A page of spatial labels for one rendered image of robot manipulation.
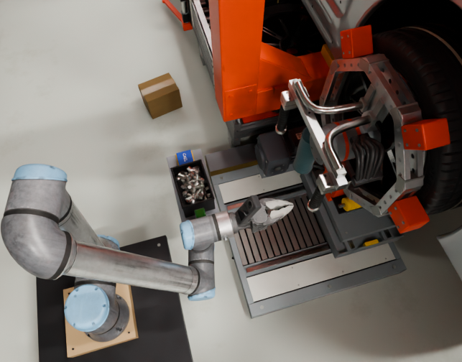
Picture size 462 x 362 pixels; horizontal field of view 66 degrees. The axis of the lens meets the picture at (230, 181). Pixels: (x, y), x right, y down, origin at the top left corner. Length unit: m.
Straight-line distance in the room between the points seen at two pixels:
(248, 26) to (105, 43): 1.82
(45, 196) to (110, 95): 1.80
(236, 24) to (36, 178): 0.82
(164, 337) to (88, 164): 1.21
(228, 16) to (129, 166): 1.27
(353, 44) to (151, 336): 1.35
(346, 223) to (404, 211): 0.69
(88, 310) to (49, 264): 0.53
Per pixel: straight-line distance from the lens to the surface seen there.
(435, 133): 1.06
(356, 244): 1.93
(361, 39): 1.29
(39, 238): 0.89
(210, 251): 1.24
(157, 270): 1.07
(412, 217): 1.23
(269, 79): 1.62
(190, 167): 1.55
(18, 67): 3.12
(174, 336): 1.64
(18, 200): 0.92
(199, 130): 2.35
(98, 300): 1.40
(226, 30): 1.35
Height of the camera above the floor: 1.91
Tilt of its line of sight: 63 degrees down
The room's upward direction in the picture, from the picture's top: 1 degrees counter-clockwise
